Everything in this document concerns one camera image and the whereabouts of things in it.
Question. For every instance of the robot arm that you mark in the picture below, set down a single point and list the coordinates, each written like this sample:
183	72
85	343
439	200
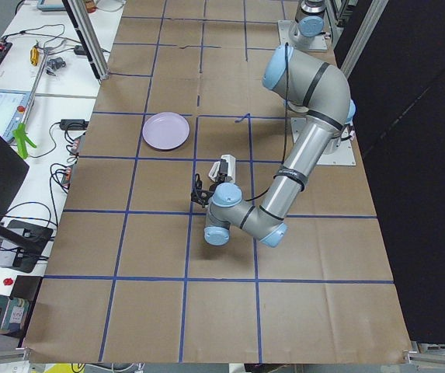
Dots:
308	23
320	92

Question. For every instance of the black power adapter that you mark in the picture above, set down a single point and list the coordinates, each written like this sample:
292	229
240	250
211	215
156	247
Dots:
73	124

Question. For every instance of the lavender round plate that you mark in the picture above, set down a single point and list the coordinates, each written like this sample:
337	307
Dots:
165	131

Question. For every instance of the yellow handled tool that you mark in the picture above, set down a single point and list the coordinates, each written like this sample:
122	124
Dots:
34	56

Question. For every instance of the long metal rod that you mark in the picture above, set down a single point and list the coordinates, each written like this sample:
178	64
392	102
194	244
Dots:
41	70

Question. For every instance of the blue teach pendant tablet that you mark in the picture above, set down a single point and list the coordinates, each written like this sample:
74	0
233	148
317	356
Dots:
13	104

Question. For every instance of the white faceted cup with handle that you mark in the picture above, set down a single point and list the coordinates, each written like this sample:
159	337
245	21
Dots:
223	170

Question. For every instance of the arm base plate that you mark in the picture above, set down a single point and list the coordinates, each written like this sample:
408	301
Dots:
290	34
338	152

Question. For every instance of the aluminium frame post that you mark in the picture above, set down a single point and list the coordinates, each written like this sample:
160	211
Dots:
81	22

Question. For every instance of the green plastic clamp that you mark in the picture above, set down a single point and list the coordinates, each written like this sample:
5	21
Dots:
22	140

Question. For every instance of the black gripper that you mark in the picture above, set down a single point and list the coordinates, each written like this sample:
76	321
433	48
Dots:
222	179

